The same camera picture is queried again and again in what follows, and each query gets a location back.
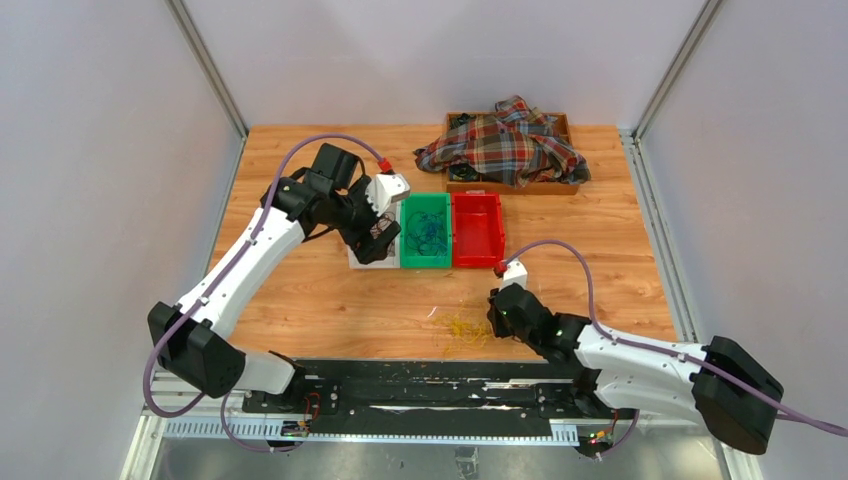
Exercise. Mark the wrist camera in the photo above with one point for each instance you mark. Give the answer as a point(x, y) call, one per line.
point(386, 188)
point(511, 273)

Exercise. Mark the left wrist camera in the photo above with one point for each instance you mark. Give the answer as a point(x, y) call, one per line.
point(386, 188)

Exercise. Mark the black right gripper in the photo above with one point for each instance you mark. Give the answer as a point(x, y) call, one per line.
point(494, 315)

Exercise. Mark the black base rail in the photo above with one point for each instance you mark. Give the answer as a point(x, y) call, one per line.
point(436, 398)

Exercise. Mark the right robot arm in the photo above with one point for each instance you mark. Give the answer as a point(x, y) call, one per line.
point(719, 386)

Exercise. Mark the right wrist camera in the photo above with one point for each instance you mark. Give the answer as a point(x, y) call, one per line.
point(511, 273)

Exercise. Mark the green plastic bin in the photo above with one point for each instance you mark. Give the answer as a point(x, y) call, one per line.
point(426, 231)

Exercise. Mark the red plastic bin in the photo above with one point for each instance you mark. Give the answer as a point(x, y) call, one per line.
point(478, 232)

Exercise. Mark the plaid shirt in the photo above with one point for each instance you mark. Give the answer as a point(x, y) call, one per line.
point(514, 144)

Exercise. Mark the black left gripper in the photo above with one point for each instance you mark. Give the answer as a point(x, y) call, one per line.
point(375, 248)

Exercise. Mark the white plastic bin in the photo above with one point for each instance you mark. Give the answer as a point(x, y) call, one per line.
point(391, 261)

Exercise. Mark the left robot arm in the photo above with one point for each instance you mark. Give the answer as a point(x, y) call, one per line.
point(191, 336)

